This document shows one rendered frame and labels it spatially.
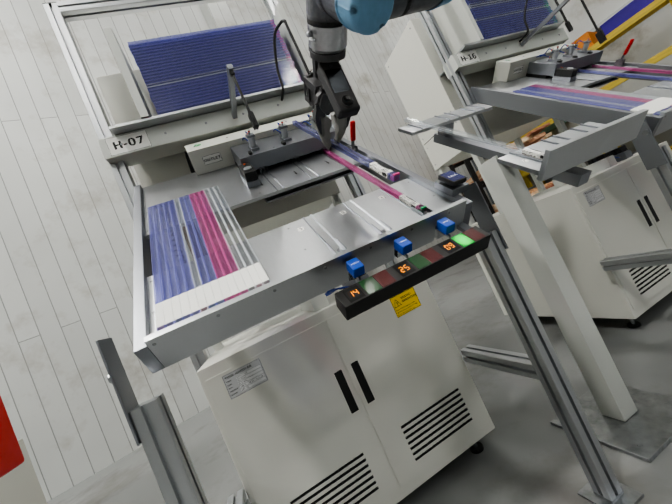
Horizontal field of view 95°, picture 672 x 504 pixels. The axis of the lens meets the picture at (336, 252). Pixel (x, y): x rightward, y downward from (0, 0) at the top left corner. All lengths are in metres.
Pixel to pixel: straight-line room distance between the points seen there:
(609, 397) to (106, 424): 3.44
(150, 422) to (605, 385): 1.09
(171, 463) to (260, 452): 0.36
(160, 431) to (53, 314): 3.11
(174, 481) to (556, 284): 0.98
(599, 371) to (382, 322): 0.60
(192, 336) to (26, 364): 3.15
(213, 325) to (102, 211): 3.32
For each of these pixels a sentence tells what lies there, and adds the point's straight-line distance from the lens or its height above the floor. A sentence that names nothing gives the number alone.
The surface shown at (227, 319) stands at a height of 0.71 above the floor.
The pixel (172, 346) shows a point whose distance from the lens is 0.58.
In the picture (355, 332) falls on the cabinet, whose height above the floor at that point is 0.52.
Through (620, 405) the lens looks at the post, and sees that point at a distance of 1.21.
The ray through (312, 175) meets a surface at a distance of 0.94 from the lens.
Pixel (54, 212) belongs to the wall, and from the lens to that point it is 3.89.
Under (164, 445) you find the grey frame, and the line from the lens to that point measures 0.62.
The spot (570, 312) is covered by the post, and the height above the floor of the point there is 0.33.
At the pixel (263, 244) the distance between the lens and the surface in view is 0.69.
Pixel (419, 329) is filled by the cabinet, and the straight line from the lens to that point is 1.00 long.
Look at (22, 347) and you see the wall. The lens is 3.70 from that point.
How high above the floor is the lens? 0.71
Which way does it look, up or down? 3 degrees up
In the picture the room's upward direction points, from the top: 24 degrees counter-clockwise
